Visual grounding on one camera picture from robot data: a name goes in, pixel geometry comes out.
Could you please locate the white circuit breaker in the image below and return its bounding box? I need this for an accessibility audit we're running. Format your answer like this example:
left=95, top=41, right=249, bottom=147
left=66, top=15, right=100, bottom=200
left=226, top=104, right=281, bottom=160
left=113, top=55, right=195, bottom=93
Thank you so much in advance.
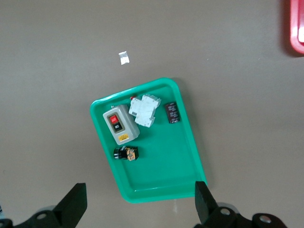
left=128, top=94, right=162, bottom=128

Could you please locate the black and orange button component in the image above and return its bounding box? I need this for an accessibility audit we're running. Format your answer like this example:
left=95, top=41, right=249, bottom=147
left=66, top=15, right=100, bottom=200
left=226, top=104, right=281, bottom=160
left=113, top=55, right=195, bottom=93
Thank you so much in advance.
left=113, top=146, right=139, bottom=162

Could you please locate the grey push button switch box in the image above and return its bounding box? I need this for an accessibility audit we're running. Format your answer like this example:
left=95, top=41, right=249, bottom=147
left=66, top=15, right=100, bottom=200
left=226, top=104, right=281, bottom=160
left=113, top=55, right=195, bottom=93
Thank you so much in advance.
left=102, top=104, right=140, bottom=146

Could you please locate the small white plastic bag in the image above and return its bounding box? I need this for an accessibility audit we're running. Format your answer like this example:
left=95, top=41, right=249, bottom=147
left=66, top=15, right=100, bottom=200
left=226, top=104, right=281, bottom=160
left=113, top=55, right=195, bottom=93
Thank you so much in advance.
left=118, top=51, right=130, bottom=66

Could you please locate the black relay module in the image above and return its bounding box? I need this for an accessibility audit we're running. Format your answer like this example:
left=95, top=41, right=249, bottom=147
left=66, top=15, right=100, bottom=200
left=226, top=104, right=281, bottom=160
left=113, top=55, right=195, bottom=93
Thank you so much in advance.
left=165, top=102, right=181, bottom=124

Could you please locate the red tray holding valves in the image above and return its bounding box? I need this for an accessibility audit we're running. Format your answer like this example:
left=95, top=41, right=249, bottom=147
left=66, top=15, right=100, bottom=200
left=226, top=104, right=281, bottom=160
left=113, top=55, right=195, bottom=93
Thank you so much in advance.
left=289, top=0, right=304, bottom=54

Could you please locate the green plastic tray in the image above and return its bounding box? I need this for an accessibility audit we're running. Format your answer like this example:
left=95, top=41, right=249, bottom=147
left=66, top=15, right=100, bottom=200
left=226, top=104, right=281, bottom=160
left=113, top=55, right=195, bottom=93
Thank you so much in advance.
left=89, top=77, right=208, bottom=204

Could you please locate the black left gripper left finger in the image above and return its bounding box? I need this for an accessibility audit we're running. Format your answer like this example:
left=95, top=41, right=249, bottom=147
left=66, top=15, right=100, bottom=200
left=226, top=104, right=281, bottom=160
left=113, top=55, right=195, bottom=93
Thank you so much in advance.
left=0, top=182, right=88, bottom=228

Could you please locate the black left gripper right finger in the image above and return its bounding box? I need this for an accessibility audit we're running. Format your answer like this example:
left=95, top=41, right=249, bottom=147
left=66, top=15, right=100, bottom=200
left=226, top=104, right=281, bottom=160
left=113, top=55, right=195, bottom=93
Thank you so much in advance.
left=193, top=181, right=288, bottom=228

